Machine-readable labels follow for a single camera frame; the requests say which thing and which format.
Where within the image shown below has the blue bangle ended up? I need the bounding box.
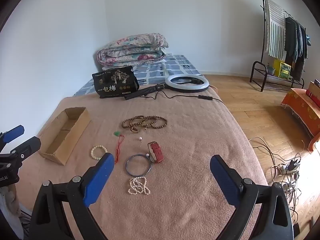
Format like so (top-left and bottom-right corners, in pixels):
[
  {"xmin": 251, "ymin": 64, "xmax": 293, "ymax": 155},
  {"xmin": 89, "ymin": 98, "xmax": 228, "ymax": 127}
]
[{"xmin": 126, "ymin": 154, "xmax": 152, "ymax": 177}]

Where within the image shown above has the black metal clothes rack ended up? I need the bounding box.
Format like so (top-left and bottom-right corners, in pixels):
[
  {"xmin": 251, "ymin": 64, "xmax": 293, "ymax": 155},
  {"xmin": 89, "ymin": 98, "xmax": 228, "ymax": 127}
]
[{"xmin": 250, "ymin": 0, "xmax": 309, "ymax": 92}]

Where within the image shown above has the pinkish brown blanket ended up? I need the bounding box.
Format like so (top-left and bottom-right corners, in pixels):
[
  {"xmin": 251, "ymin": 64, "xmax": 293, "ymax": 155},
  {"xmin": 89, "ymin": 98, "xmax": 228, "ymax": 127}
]
[{"xmin": 15, "ymin": 90, "xmax": 269, "ymax": 240}]

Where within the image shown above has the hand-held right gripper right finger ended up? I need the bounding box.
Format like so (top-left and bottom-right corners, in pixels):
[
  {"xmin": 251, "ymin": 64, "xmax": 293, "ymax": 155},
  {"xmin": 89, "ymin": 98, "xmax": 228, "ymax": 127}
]
[{"xmin": 209, "ymin": 154, "xmax": 294, "ymax": 240}]

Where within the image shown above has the blue plaid bed sheet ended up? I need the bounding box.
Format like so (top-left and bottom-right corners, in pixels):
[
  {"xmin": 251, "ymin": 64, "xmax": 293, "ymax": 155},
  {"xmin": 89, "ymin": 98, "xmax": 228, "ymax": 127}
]
[{"xmin": 72, "ymin": 54, "xmax": 203, "ymax": 97}]

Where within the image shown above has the black cable with switch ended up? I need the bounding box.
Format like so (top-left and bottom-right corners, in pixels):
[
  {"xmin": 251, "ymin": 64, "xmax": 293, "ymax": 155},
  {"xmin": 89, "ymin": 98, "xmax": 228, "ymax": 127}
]
[{"xmin": 144, "ymin": 85, "xmax": 224, "ymax": 104}]

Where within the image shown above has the tan flat box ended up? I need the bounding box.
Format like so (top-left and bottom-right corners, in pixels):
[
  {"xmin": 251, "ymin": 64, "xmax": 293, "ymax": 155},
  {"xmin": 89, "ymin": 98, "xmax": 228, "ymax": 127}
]
[{"xmin": 307, "ymin": 81, "xmax": 320, "ymax": 98}]

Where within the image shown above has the red flat box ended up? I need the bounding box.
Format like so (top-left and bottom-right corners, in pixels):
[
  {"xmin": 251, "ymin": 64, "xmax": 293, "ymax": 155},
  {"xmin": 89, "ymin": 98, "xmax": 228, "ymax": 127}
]
[{"xmin": 305, "ymin": 91, "xmax": 320, "ymax": 107}]

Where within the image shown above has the red strap watch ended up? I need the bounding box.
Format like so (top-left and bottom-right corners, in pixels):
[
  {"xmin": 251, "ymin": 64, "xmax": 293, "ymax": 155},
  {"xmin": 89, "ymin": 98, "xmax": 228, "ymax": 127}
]
[{"xmin": 147, "ymin": 141, "xmax": 164, "ymax": 164}]

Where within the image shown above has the black snack bag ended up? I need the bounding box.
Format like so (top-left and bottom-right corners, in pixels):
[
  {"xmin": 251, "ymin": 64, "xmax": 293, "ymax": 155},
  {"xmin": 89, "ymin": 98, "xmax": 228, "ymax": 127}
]
[{"xmin": 92, "ymin": 66, "xmax": 140, "ymax": 99}]

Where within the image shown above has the cardboard box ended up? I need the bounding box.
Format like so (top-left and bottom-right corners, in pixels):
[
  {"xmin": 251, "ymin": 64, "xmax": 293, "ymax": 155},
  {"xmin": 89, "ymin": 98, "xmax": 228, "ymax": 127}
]
[{"xmin": 37, "ymin": 107, "xmax": 92, "ymax": 166}]

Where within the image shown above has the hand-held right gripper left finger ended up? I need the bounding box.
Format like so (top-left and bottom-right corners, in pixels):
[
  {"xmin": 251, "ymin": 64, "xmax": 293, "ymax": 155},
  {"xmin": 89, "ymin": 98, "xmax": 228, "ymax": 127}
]
[{"xmin": 29, "ymin": 152, "xmax": 115, "ymax": 240}]

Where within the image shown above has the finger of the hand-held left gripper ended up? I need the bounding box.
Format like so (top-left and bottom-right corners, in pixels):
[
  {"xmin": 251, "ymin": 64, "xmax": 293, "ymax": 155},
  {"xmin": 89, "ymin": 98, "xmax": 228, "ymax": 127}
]
[
  {"xmin": 0, "ymin": 125, "xmax": 25, "ymax": 147},
  {"xmin": 0, "ymin": 137, "xmax": 41, "ymax": 167}
]

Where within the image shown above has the orange covered side table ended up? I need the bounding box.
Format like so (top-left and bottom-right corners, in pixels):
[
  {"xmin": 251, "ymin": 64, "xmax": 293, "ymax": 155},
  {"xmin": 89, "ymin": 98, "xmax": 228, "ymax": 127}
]
[{"xmin": 281, "ymin": 88, "xmax": 320, "ymax": 152}]

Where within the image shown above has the folded floral quilt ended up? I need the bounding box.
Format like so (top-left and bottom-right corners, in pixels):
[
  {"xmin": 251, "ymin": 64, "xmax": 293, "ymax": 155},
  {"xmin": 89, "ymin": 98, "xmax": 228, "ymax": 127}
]
[{"xmin": 97, "ymin": 33, "xmax": 169, "ymax": 71}]

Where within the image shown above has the black folded tripod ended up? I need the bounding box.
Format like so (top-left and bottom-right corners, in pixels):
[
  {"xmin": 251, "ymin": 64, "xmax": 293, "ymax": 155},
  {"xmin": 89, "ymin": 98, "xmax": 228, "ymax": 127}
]
[{"xmin": 124, "ymin": 84, "xmax": 167, "ymax": 100}]

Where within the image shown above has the tangle of floor cables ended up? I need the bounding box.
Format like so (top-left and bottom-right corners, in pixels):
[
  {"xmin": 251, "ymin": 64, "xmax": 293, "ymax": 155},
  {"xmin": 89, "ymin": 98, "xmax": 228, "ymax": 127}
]
[{"xmin": 250, "ymin": 136, "xmax": 310, "ymax": 228}]

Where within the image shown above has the white bead bracelet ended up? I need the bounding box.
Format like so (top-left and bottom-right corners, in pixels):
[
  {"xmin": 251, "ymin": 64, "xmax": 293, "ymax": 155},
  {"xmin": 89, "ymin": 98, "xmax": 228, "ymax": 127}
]
[{"xmin": 91, "ymin": 145, "xmax": 108, "ymax": 160}]

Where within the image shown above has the green striped towel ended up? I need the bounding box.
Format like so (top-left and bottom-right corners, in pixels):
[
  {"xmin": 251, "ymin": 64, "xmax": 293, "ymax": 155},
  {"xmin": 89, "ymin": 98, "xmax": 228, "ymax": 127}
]
[{"xmin": 264, "ymin": 0, "xmax": 286, "ymax": 60}]

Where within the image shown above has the brown wooden bead necklace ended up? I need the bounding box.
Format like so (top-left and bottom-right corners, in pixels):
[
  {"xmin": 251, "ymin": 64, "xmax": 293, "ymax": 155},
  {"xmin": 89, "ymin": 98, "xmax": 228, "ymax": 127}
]
[{"xmin": 122, "ymin": 115, "xmax": 168, "ymax": 133}]

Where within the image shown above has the white power strip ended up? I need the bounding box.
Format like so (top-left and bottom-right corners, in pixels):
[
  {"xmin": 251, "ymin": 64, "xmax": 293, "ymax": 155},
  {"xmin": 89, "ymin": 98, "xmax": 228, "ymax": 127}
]
[{"xmin": 280, "ymin": 164, "xmax": 300, "ymax": 175}]

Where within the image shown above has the green and yellow crate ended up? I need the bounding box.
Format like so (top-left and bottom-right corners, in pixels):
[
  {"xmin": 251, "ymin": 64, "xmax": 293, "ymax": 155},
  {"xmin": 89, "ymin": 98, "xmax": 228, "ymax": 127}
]
[{"xmin": 279, "ymin": 62, "xmax": 292, "ymax": 80}]

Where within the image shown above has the row of hanging dark clothes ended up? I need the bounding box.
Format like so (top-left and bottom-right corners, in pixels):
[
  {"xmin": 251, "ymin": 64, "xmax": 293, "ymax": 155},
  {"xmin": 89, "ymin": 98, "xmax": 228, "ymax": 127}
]
[{"xmin": 284, "ymin": 16, "xmax": 312, "ymax": 82}]

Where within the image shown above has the white ring light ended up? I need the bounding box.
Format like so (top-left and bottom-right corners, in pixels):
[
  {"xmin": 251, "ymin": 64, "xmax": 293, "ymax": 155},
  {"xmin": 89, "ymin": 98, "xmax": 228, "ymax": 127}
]
[{"xmin": 160, "ymin": 62, "xmax": 211, "ymax": 93}]

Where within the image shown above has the yellow box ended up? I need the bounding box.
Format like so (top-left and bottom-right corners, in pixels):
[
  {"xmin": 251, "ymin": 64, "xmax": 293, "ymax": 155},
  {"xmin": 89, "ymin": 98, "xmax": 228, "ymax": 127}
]
[{"xmin": 273, "ymin": 59, "xmax": 285, "ymax": 77}]

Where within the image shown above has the green pendant with red cord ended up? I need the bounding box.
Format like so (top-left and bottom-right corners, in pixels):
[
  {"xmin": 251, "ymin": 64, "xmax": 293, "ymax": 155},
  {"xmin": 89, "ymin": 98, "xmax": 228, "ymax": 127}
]
[{"xmin": 113, "ymin": 130, "xmax": 125, "ymax": 165}]

